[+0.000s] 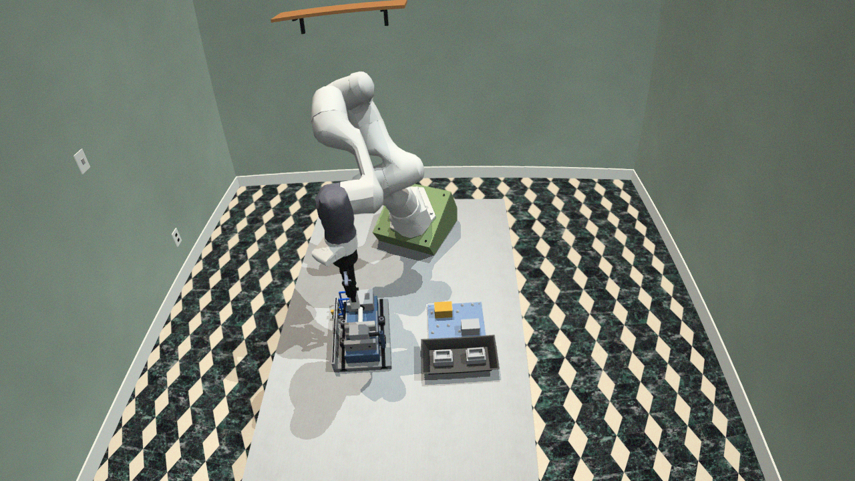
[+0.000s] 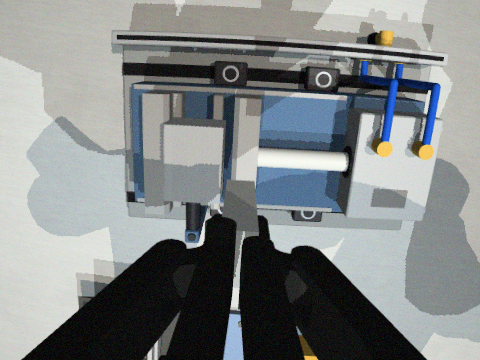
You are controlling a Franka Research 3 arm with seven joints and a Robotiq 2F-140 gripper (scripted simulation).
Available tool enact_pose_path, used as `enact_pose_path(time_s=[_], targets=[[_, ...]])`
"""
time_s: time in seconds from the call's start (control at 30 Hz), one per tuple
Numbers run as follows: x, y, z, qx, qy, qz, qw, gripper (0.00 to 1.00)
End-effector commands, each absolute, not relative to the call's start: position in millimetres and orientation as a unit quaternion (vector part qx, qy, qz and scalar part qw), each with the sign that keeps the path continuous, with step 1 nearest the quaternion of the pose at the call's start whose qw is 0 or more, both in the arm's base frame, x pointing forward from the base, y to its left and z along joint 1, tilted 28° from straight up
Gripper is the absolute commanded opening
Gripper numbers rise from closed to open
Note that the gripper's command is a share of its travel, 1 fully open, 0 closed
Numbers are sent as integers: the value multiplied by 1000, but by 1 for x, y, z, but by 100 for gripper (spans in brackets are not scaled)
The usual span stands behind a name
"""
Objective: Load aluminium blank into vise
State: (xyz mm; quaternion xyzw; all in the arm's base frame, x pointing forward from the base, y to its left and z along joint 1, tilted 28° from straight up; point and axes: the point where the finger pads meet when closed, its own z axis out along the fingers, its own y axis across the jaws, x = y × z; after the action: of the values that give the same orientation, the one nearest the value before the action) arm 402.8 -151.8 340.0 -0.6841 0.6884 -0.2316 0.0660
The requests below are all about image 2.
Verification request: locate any brass rectangular block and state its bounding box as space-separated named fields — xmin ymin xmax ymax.
xmin=299 ymin=335 xmax=318 ymax=360

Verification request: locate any grey rectangular block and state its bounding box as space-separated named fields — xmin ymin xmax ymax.
xmin=164 ymin=117 xmax=226 ymax=204

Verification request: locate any light grey rectangular part with pocket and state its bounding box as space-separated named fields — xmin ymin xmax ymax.
xmin=143 ymin=337 xmax=161 ymax=360

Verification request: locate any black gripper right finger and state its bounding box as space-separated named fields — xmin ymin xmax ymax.
xmin=236 ymin=180 xmax=427 ymax=360

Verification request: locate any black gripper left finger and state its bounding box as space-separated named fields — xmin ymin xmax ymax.
xmin=21 ymin=180 xmax=241 ymax=360

